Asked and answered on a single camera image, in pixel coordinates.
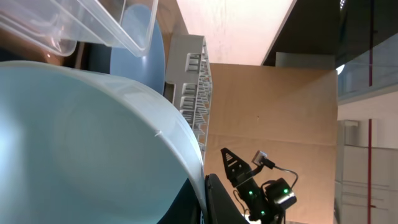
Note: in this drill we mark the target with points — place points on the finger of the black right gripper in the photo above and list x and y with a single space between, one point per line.
231 163

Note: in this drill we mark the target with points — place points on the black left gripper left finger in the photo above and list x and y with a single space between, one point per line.
185 208

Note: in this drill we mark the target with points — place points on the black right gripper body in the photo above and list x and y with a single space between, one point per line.
267 202

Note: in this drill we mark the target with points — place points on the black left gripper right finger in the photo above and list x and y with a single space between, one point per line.
221 208

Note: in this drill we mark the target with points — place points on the light blue bowl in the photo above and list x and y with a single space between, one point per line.
86 147

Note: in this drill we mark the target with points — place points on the dark blue plate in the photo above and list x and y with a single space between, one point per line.
148 70

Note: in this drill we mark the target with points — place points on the grey dishwasher rack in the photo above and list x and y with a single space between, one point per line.
188 71

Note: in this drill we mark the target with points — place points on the plywood board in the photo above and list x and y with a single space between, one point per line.
288 113

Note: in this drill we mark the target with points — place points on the white cabinet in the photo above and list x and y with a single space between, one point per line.
366 172

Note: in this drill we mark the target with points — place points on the clear plastic bin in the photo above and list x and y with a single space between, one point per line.
58 25

